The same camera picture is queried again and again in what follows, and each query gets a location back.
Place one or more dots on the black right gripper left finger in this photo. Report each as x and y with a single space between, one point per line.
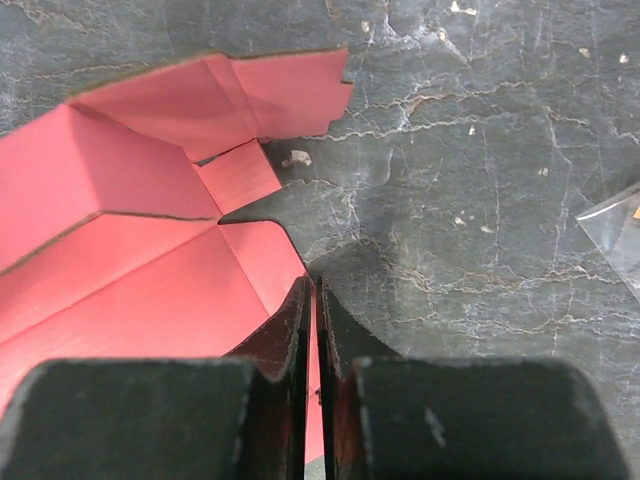
238 416

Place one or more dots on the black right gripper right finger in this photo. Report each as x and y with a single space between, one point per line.
387 416

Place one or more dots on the pink paper box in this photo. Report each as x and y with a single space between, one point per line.
116 241

